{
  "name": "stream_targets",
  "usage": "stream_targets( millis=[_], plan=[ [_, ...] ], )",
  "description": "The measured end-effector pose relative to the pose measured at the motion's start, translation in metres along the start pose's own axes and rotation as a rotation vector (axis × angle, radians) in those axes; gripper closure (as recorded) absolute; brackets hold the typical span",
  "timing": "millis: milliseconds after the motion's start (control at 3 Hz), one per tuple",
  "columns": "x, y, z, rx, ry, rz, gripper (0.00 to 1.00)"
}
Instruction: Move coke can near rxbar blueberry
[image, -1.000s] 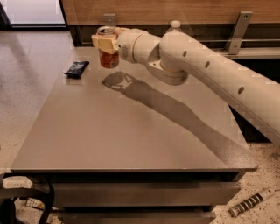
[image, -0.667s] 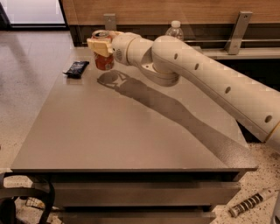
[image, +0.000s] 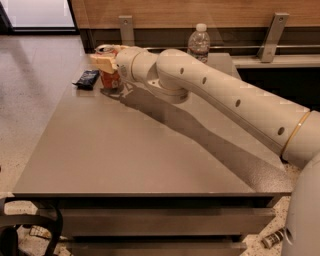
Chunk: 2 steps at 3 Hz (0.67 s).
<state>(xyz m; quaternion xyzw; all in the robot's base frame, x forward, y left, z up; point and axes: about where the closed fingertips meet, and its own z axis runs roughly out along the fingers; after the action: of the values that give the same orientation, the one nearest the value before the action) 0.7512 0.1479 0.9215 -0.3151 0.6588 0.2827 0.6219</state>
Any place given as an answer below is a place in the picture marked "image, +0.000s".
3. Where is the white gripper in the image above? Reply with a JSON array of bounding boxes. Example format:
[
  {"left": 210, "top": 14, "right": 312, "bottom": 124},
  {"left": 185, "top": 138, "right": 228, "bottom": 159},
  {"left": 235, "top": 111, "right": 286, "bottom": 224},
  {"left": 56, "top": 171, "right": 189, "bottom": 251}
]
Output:
[{"left": 90, "top": 45, "right": 145, "bottom": 82}]

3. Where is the red coke can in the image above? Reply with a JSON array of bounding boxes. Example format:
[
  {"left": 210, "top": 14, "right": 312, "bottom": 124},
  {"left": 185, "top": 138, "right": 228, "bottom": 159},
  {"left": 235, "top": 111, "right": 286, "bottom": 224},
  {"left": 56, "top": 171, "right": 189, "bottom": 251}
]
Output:
[{"left": 96, "top": 44, "right": 120, "bottom": 89}]

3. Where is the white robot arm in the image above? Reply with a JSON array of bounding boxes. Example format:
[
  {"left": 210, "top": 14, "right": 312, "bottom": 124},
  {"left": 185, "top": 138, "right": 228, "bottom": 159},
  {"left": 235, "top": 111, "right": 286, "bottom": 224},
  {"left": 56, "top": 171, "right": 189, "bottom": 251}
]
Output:
[{"left": 90, "top": 45, "right": 320, "bottom": 256}]

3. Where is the dark blue rxbar wrapper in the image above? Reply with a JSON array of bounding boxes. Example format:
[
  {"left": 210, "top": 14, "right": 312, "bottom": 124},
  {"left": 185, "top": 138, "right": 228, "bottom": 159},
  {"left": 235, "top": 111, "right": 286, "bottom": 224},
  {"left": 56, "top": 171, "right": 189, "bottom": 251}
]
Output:
[{"left": 74, "top": 70, "right": 99, "bottom": 91}]

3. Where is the clear plastic water bottle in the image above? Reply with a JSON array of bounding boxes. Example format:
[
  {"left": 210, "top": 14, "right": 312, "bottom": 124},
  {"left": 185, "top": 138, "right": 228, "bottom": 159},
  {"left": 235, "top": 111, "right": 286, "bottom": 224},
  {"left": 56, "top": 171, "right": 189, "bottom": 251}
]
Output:
[{"left": 187, "top": 23, "right": 210, "bottom": 63}]

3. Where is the upper grey drawer front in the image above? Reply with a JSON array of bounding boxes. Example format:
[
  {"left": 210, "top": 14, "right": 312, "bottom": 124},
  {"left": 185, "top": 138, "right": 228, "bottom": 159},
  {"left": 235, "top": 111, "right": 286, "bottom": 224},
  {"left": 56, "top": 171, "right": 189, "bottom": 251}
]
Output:
[{"left": 60, "top": 208, "right": 275, "bottom": 237}]

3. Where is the grey drawer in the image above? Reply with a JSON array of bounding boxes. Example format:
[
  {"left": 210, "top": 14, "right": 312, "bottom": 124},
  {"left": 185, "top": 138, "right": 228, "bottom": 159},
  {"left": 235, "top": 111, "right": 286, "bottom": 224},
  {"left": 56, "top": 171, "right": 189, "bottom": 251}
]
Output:
[
  {"left": 60, "top": 208, "right": 275, "bottom": 237},
  {"left": 69, "top": 242, "right": 247, "bottom": 256}
]

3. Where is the lower grey drawer front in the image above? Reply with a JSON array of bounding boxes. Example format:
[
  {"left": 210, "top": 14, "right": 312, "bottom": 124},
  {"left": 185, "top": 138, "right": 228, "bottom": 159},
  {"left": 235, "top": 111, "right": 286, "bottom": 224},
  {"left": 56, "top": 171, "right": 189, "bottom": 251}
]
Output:
[{"left": 69, "top": 242, "right": 247, "bottom": 256}]

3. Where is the black chair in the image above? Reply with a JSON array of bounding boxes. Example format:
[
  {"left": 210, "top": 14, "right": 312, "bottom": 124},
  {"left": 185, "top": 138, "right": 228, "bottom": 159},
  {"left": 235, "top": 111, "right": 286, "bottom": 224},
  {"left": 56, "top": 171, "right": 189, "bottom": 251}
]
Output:
[{"left": 0, "top": 197, "right": 64, "bottom": 256}]

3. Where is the striped cylinder on floor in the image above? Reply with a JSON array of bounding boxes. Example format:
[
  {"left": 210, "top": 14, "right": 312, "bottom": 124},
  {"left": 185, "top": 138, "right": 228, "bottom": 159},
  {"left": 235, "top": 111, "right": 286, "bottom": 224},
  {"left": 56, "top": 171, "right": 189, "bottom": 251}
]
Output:
[{"left": 261, "top": 228, "right": 285, "bottom": 249}]

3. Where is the left metal bracket post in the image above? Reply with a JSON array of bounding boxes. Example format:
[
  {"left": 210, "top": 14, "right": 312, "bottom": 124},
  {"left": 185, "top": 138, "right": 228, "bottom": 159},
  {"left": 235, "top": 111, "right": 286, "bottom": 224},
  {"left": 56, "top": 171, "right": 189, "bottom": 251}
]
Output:
[{"left": 119, "top": 15, "right": 135, "bottom": 46}]

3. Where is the metal bracket post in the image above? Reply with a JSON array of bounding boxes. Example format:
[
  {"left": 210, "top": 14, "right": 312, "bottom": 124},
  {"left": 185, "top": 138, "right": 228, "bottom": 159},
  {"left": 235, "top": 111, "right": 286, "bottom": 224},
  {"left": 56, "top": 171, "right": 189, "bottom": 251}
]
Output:
[
  {"left": 119, "top": 15, "right": 135, "bottom": 46},
  {"left": 257, "top": 12, "right": 289, "bottom": 63}
]

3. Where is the horizontal metal rail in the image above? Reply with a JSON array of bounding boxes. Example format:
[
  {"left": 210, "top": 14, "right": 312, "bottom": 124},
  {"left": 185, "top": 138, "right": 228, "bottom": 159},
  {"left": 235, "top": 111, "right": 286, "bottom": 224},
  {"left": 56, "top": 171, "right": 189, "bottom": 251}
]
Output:
[{"left": 142, "top": 44, "right": 320, "bottom": 52}]

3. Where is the right metal bracket post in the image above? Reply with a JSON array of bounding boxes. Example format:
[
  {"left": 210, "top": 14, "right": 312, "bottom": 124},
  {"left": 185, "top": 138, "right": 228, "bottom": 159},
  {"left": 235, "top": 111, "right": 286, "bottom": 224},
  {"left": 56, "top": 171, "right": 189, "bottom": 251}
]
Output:
[{"left": 257, "top": 12, "right": 289, "bottom": 63}]

